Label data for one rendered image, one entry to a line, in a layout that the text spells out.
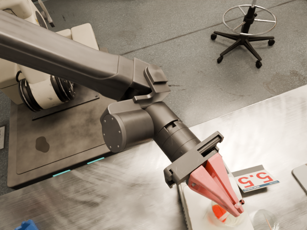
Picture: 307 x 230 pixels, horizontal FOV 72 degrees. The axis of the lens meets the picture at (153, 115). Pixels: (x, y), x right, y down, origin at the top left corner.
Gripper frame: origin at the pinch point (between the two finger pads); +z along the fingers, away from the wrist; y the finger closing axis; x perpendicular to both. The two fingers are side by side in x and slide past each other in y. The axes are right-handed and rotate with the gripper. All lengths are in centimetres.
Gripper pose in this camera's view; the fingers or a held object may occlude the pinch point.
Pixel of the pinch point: (235, 209)
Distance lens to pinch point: 32.7
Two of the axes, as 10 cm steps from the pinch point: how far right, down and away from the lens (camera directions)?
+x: 1.0, 5.5, 8.3
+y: 8.2, -5.2, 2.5
